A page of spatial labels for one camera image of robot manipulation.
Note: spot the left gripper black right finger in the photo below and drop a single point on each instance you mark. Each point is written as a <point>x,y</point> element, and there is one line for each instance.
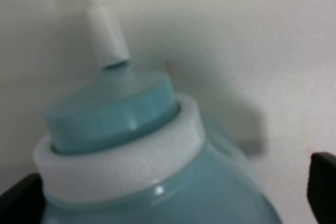
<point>321,187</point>

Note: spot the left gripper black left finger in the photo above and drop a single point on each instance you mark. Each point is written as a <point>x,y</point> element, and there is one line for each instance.
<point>24,202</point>

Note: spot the teal egg-shaped pencil sharpener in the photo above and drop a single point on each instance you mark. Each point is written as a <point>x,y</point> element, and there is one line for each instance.
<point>128,149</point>

